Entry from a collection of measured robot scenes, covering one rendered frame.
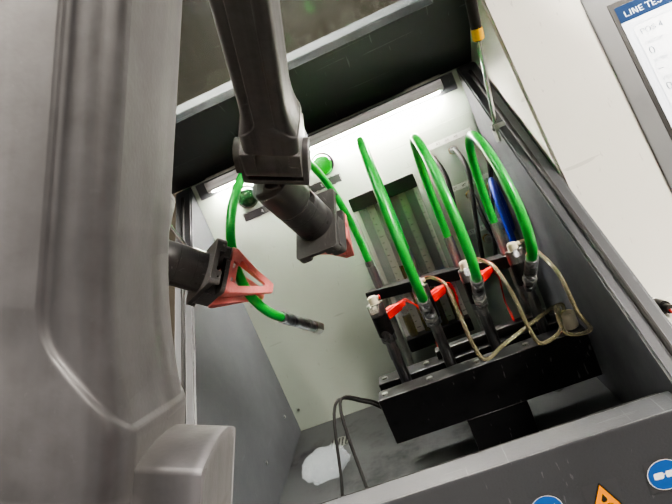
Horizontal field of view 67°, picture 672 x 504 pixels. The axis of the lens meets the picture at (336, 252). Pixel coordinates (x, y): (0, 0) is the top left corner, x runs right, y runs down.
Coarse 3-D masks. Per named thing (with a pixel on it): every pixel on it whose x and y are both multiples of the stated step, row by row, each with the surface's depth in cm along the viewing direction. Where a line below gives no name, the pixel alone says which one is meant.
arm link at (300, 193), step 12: (252, 192) 65; (264, 192) 63; (276, 192) 62; (288, 192) 62; (300, 192) 64; (264, 204) 64; (276, 204) 63; (288, 204) 63; (300, 204) 64; (276, 216) 66; (288, 216) 65
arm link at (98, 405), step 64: (0, 0) 13; (64, 0) 13; (128, 0) 13; (0, 64) 12; (64, 64) 13; (128, 64) 13; (0, 128) 12; (64, 128) 12; (128, 128) 13; (0, 192) 12; (64, 192) 12; (128, 192) 14; (0, 256) 12; (64, 256) 12; (128, 256) 14; (0, 320) 12; (64, 320) 12; (128, 320) 13; (0, 384) 12; (64, 384) 12; (128, 384) 13; (0, 448) 12; (64, 448) 12; (128, 448) 12; (192, 448) 13
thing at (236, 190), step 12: (312, 168) 95; (240, 180) 76; (324, 180) 98; (240, 192) 75; (228, 204) 73; (228, 216) 72; (348, 216) 101; (228, 228) 71; (228, 240) 70; (360, 240) 102; (372, 264) 103; (240, 276) 70; (252, 300) 71; (264, 312) 72; (276, 312) 74
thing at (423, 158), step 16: (416, 144) 75; (416, 160) 87; (432, 160) 70; (432, 176) 69; (432, 192) 91; (448, 192) 67; (448, 208) 67; (448, 240) 93; (464, 240) 66; (480, 272) 69; (480, 288) 72; (480, 304) 79
